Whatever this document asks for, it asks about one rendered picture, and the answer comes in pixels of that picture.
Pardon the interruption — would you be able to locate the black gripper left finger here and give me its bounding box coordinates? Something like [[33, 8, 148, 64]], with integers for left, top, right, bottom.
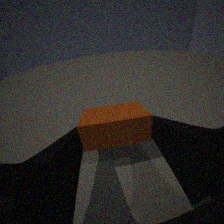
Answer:
[[0, 126, 83, 224]]

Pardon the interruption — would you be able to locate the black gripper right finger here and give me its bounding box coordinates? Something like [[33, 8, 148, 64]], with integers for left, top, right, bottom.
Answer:
[[151, 116, 224, 205]]

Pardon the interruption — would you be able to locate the orange block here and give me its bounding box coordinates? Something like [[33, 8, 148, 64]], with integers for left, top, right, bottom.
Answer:
[[77, 101, 153, 152]]

